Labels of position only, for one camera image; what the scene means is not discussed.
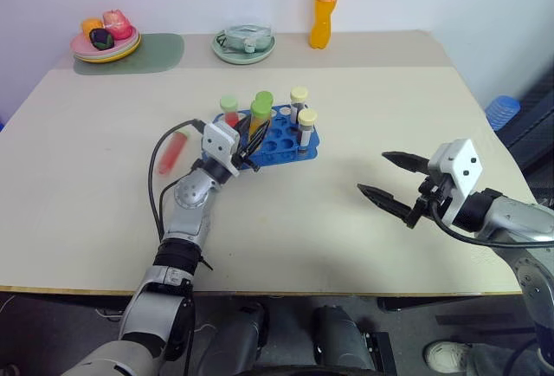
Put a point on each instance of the orange toy fruit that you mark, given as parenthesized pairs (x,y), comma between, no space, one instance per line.
(91,25)

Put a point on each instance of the pink plate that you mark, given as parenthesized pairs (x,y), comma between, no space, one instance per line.
(80,47)

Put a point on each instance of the green placemat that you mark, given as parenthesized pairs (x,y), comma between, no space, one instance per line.
(160,53)

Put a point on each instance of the pink toy fruit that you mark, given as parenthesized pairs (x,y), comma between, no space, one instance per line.
(116,24)

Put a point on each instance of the white sneaker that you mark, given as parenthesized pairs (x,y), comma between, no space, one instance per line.
(446,356)

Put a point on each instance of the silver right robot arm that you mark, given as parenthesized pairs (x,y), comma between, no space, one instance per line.
(515,215)

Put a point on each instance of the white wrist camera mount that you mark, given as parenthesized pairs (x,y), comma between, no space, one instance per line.
(459,164)
(220,144)

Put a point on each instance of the dark tube with yellow cap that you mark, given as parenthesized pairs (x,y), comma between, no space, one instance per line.
(307,117)
(298,94)

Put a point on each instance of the purple toy fruit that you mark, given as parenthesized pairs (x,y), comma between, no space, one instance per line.
(101,38)

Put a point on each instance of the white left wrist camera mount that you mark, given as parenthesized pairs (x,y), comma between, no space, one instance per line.
(220,144)

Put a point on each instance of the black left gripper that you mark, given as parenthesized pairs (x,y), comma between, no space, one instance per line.
(243,153)

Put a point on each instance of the blue jeans leg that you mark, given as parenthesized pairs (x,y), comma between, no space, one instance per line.
(493,361)

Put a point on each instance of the black equipment frame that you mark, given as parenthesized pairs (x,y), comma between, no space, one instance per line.
(534,125)

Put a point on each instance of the blue test tube rack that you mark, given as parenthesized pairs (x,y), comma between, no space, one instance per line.
(281,144)

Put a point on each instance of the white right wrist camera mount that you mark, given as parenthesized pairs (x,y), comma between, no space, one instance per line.
(459,164)

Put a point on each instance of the orange soda bottle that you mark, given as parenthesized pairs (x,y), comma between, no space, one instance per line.
(322,25)

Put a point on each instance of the green capped test tube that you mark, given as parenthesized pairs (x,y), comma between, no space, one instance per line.
(264,95)

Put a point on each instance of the yellow plate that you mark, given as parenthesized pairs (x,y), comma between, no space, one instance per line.
(127,56)

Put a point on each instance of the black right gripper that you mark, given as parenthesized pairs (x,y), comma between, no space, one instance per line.
(435,198)

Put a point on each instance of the red tube with pale green cap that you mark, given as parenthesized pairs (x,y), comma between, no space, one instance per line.
(229,104)

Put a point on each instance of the pale green plate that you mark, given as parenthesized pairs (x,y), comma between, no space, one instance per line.
(242,57)

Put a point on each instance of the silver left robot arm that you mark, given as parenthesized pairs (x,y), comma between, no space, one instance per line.
(190,196)

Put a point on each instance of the blue ribbed plastic container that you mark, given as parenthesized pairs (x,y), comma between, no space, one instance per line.
(502,109)

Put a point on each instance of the yellow tube with green cap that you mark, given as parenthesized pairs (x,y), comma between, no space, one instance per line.
(260,109)

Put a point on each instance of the dark grey rounded shape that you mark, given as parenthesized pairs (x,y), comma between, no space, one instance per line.
(238,337)
(342,337)

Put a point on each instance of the black table frame bar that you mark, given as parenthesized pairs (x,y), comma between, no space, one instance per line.
(415,303)

